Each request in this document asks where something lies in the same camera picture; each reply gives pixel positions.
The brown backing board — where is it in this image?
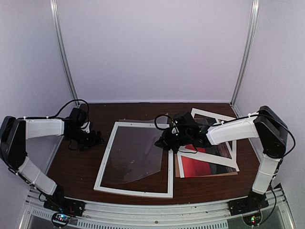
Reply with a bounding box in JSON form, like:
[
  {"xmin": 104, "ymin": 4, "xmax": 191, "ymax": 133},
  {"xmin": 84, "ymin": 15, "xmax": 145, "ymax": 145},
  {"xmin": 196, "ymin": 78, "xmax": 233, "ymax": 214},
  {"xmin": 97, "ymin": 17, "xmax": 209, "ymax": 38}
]
[{"xmin": 175, "ymin": 112, "xmax": 239, "ymax": 178}]

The aluminium corner post right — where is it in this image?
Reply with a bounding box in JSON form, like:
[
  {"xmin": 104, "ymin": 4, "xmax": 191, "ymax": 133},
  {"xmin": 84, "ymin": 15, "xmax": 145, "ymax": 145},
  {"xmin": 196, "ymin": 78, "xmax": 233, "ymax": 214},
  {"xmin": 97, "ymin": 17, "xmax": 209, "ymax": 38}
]
[{"xmin": 230, "ymin": 0, "xmax": 260, "ymax": 107}]

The aluminium front rail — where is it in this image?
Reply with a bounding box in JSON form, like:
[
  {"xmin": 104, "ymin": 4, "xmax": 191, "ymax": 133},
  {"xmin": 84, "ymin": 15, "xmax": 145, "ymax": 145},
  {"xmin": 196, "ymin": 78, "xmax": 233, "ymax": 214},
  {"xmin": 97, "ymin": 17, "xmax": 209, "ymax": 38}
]
[{"xmin": 17, "ymin": 188, "xmax": 296, "ymax": 229}]

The aluminium corner post left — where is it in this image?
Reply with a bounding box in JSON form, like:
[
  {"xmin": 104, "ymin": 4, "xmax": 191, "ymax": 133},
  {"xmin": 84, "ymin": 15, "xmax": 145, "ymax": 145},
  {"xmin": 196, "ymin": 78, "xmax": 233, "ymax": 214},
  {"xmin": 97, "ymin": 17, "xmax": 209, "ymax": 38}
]
[{"xmin": 50, "ymin": 0, "xmax": 78, "ymax": 100}]

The white mat board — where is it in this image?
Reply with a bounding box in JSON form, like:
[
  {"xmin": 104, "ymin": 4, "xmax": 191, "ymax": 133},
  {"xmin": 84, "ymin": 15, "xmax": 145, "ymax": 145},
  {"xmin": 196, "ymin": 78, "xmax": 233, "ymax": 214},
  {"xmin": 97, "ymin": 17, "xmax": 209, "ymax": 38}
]
[{"xmin": 177, "ymin": 108, "xmax": 239, "ymax": 172}]

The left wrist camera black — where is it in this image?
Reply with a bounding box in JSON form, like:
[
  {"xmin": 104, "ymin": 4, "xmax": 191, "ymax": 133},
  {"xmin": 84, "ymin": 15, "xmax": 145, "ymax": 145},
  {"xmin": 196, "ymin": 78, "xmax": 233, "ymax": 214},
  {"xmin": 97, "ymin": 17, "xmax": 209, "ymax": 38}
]
[{"xmin": 69, "ymin": 107, "xmax": 88, "ymax": 126}]

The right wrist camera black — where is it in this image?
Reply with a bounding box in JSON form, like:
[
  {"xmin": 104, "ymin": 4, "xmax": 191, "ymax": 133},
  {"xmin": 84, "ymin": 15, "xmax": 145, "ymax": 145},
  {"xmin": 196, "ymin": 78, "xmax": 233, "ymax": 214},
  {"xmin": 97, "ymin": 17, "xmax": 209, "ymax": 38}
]
[{"xmin": 173, "ymin": 112, "xmax": 196, "ymax": 125}]

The left controller board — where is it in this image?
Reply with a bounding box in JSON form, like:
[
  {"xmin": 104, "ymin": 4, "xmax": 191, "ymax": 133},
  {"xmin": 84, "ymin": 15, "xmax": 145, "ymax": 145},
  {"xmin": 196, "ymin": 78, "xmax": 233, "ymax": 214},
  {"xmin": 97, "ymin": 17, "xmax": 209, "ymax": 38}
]
[{"xmin": 51, "ymin": 212, "xmax": 72, "ymax": 228}]

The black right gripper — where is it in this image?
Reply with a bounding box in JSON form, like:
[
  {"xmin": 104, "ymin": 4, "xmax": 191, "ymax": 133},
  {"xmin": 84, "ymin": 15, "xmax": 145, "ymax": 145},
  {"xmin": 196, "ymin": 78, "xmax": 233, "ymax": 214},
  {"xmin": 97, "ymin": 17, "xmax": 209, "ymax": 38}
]
[{"xmin": 154, "ymin": 127, "xmax": 191, "ymax": 154}]

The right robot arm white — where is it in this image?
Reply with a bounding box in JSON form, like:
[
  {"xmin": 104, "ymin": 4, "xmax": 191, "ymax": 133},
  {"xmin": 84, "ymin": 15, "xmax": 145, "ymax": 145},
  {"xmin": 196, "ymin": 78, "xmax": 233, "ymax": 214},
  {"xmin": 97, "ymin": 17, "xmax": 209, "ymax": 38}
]
[{"xmin": 154, "ymin": 106, "xmax": 290, "ymax": 211}]

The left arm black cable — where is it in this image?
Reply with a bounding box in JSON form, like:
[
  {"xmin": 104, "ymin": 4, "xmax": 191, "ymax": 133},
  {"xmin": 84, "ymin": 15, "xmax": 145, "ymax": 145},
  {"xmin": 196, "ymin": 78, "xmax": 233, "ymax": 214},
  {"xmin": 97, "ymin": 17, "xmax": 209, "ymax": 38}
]
[{"xmin": 56, "ymin": 99, "xmax": 90, "ymax": 120}]

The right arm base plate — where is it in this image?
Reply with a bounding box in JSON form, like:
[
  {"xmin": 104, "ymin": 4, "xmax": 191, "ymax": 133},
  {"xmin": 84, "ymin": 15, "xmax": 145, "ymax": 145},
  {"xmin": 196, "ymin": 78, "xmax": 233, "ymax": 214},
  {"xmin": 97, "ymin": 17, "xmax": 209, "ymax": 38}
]
[{"xmin": 228, "ymin": 189, "xmax": 269, "ymax": 216}]

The aluminium corner post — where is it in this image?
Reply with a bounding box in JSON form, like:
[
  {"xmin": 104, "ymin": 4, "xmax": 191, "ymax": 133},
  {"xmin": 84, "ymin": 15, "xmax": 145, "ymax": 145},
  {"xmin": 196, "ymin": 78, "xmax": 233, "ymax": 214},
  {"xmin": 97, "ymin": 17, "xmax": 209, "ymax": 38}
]
[
  {"xmin": 50, "ymin": 0, "xmax": 78, "ymax": 100},
  {"xmin": 230, "ymin": 0, "xmax": 260, "ymax": 107}
]

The white picture frame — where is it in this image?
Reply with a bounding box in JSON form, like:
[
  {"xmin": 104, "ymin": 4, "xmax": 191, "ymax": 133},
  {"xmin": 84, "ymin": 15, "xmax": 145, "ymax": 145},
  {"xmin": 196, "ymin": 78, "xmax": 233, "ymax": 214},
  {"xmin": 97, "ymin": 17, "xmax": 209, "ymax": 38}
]
[{"xmin": 93, "ymin": 122, "xmax": 174, "ymax": 199}]

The red and dark photo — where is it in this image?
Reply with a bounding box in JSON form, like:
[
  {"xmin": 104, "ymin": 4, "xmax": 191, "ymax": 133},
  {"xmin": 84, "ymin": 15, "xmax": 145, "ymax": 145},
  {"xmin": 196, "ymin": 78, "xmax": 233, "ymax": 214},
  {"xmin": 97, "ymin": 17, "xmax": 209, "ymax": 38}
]
[{"xmin": 176, "ymin": 112, "xmax": 239, "ymax": 178}]

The clear acrylic sheet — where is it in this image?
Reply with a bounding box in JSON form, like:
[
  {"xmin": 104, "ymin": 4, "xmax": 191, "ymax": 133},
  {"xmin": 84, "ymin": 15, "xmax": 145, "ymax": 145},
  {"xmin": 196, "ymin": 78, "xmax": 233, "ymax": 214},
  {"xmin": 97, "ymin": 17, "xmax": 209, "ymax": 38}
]
[{"xmin": 102, "ymin": 120, "xmax": 163, "ymax": 185}]

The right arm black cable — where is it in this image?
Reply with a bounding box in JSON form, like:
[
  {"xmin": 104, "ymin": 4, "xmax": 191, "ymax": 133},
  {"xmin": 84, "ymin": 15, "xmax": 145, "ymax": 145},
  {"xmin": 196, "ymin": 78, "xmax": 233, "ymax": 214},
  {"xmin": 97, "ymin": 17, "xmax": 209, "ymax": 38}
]
[{"xmin": 154, "ymin": 114, "xmax": 174, "ymax": 131}]

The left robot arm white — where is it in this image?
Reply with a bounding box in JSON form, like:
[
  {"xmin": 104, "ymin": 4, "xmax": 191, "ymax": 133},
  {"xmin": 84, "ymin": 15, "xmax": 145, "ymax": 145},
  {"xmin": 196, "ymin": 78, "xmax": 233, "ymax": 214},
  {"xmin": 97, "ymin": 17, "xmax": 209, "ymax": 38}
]
[{"xmin": 0, "ymin": 115, "xmax": 104, "ymax": 212}]

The controller board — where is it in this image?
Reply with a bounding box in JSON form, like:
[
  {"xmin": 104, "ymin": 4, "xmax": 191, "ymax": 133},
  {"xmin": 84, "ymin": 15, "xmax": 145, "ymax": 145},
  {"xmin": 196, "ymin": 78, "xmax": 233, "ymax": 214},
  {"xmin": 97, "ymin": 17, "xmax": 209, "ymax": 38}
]
[
  {"xmin": 51, "ymin": 212, "xmax": 72, "ymax": 228},
  {"xmin": 242, "ymin": 212, "xmax": 263, "ymax": 227}
]

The right controller board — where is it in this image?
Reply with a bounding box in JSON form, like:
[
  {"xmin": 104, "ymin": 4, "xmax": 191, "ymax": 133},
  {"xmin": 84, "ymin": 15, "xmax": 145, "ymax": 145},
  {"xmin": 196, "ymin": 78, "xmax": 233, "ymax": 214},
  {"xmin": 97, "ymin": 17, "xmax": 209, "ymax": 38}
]
[{"xmin": 242, "ymin": 212, "xmax": 263, "ymax": 227}]

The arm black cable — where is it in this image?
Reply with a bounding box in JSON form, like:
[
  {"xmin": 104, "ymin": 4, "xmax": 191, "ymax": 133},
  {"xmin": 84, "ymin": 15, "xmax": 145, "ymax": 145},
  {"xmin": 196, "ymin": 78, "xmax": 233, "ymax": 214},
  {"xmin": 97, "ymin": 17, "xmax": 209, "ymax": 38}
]
[
  {"xmin": 154, "ymin": 114, "xmax": 174, "ymax": 131},
  {"xmin": 56, "ymin": 99, "xmax": 90, "ymax": 120}
]

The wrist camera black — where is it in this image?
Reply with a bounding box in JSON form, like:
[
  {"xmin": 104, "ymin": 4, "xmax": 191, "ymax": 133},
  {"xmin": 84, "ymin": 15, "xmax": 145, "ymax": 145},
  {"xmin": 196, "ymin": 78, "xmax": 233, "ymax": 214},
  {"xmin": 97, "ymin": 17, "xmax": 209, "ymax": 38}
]
[
  {"xmin": 173, "ymin": 112, "xmax": 196, "ymax": 125},
  {"xmin": 69, "ymin": 107, "xmax": 88, "ymax": 126}
]

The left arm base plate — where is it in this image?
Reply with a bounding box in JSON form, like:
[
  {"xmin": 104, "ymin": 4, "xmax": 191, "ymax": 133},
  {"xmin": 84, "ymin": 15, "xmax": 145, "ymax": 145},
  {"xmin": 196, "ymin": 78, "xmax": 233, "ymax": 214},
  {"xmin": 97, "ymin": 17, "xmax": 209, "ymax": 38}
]
[{"xmin": 39, "ymin": 186, "xmax": 85, "ymax": 217}]

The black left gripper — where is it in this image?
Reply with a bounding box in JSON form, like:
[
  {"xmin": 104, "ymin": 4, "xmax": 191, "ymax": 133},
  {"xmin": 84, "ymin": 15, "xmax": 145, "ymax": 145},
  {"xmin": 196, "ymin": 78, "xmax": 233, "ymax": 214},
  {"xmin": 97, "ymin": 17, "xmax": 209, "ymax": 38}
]
[{"xmin": 67, "ymin": 127, "xmax": 105, "ymax": 151}]

